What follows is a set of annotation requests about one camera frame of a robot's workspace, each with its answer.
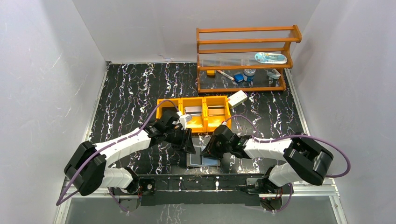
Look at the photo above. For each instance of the orange wooden shelf rack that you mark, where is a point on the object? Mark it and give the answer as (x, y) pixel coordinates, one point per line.
(232, 50)

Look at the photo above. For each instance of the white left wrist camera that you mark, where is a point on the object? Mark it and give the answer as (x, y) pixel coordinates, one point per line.
(184, 119)

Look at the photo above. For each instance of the brown card in tray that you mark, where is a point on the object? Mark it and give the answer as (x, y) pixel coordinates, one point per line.
(216, 111)

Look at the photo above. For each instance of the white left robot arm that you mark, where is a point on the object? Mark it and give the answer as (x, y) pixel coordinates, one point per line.
(89, 167)

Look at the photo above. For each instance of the small blue box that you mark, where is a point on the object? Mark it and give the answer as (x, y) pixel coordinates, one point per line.
(238, 78)

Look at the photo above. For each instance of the green and white box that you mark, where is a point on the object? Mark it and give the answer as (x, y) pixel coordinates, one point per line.
(236, 99)

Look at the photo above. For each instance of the teal blister pack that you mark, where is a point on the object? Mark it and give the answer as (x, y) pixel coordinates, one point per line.
(270, 58)

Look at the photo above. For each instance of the yellow three-compartment organizer tray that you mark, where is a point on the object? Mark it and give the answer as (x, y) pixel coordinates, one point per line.
(202, 123)

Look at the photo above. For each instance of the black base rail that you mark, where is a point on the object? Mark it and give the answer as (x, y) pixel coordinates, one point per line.
(248, 189)

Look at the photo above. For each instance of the white marker pen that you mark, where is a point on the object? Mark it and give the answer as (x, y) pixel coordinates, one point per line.
(226, 75)

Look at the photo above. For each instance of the white jar blue label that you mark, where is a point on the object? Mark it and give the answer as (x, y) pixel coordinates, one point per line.
(248, 75)

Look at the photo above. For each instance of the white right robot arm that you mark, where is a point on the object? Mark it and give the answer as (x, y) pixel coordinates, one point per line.
(304, 158)

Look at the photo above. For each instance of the small yellow block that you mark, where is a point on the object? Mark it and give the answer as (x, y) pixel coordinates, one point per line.
(211, 73)

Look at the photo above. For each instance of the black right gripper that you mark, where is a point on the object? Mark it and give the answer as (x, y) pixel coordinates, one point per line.
(217, 145)

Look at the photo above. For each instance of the silver card in tray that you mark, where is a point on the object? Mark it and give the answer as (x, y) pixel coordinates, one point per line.
(193, 110)

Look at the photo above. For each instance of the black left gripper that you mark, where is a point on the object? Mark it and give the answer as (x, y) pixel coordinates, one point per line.
(183, 137)

